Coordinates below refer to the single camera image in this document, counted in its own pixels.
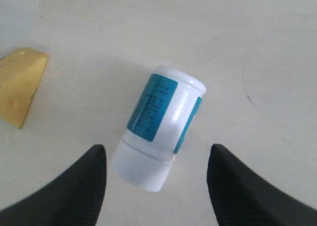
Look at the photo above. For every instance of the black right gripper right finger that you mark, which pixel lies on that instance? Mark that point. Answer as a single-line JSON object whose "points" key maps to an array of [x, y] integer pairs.
{"points": [[240, 197]]}

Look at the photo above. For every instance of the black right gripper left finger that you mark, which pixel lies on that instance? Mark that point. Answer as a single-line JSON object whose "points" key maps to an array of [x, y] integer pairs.
{"points": [[74, 198]]}

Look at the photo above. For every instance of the white bottle teal label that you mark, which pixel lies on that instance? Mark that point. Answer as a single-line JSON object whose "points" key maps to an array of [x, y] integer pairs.
{"points": [[157, 128]]}

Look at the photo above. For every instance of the yellow cheese block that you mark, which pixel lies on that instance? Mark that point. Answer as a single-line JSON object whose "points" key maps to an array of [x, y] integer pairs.
{"points": [[21, 72]]}

